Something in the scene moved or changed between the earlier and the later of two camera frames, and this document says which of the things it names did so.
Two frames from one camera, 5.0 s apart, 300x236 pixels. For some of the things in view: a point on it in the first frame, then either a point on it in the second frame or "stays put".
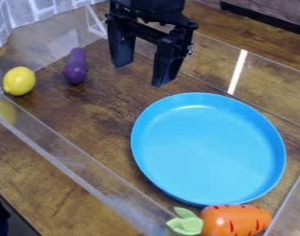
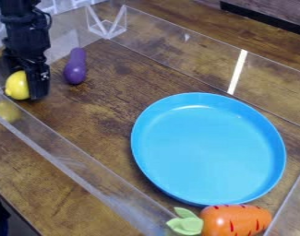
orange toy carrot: [221, 220] stays put
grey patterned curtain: [11, 14] stays put
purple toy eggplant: [75, 67] stays put
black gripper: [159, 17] -> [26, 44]
